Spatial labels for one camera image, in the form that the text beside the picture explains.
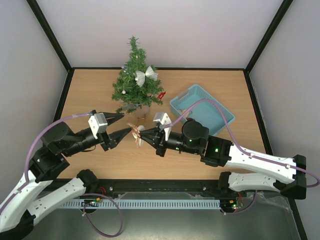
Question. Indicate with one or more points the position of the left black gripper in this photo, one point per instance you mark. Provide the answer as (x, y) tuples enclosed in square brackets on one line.
[(113, 138)]

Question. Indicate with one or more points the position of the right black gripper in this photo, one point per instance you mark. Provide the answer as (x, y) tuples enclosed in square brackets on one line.
[(160, 141)]

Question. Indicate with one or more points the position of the gingerbread figure ornament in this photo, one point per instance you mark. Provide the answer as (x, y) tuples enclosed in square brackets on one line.
[(136, 130)]

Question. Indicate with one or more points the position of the red beaded ornament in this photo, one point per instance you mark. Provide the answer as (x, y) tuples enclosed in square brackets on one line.
[(161, 95)]

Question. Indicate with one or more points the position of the small green christmas tree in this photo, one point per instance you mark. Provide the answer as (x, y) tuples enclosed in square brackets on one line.
[(136, 75)]

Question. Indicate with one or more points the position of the white mesh bow ornament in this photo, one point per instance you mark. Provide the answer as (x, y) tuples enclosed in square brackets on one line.
[(140, 76)]

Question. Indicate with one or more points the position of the light blue plastic basket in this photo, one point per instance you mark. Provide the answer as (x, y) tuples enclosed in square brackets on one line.
[(205, 113)]

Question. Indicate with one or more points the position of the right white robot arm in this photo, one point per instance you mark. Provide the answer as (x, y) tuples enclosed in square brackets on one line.
[(285, 175)]

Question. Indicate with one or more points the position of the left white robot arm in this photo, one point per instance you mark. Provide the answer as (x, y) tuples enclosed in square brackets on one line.
[(22, 209)]

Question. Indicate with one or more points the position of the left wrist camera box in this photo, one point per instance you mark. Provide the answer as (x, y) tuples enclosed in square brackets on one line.
[(98, 124)]

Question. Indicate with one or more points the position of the black frame rail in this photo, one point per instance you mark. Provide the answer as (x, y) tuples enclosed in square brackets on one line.
[(223, 188)]

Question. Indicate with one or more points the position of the white cable duct rail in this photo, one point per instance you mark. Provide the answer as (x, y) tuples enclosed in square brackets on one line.
[(145, 204)]

